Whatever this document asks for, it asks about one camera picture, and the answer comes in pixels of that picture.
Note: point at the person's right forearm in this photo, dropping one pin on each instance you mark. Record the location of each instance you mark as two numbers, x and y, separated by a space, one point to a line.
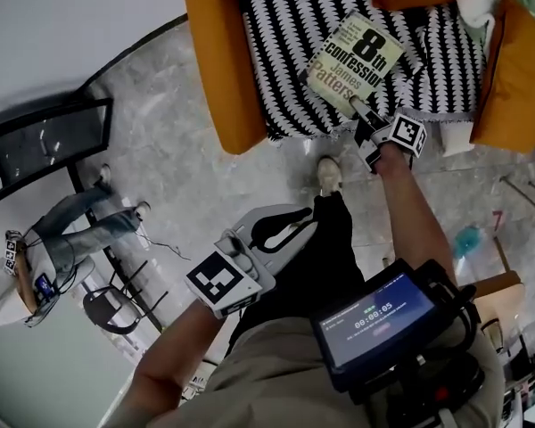
410 212

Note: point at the black metal stool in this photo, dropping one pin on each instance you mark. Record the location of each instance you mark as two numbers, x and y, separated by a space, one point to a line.
111 310

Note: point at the person's black trousers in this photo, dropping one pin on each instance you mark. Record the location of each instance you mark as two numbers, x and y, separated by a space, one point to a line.
321 257

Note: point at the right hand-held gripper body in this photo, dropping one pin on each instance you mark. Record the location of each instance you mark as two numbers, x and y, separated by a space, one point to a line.
408 134

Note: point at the black and white striped blanket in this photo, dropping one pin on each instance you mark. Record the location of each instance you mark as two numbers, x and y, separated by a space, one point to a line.
285 38

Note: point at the black chest mount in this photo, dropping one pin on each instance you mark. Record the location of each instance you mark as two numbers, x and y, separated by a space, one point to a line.
428 386

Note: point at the light wooden table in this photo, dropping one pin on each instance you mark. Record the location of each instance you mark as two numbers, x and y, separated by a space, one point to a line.
504 292

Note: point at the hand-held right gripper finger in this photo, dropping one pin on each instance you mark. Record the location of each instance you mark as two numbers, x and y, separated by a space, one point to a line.
361 109

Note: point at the black chest screen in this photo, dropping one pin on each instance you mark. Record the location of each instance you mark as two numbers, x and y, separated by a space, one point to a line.
374 319

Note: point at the white cloth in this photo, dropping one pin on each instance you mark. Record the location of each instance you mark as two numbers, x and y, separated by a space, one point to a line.
474 0

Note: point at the black framed glass panel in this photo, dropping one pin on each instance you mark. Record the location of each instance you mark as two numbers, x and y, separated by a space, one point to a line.
44 150

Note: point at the person's beige shoe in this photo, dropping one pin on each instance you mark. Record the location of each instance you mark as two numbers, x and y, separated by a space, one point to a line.
330 174

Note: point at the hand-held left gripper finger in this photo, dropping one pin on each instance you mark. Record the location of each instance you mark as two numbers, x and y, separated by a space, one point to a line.
290 248
272 219

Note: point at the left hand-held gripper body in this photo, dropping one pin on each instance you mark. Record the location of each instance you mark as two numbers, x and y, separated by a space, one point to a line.
223 283

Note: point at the person's left forearm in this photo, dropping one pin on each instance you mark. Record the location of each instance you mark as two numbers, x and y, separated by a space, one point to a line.
174 359

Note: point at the person's beige shirt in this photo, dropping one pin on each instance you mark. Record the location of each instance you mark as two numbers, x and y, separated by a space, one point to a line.
272 381

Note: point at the teal object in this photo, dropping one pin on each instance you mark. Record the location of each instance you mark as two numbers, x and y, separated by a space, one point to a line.
470 239

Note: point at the orange armchair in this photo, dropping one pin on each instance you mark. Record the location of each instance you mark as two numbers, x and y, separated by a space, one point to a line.
223 60

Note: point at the pale yellow paperback book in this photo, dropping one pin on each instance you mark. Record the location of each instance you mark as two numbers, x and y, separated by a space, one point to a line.
352 65

